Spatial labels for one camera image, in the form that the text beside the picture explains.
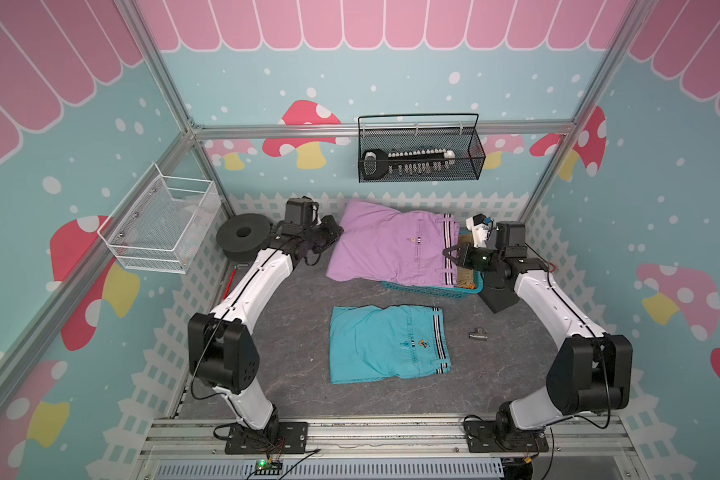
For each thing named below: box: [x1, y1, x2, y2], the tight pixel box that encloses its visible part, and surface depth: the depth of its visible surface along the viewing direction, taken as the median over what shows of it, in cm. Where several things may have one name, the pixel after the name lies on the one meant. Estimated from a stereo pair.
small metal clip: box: [468, 327, 489, 340], surface depth 93 cm
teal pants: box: [330, 305, 452, 385], surface depth 90 cm
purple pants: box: [326, 200, 460, 287], surface depth 87 cm
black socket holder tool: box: [362, 148, 456, 180], surface depth 91 cm
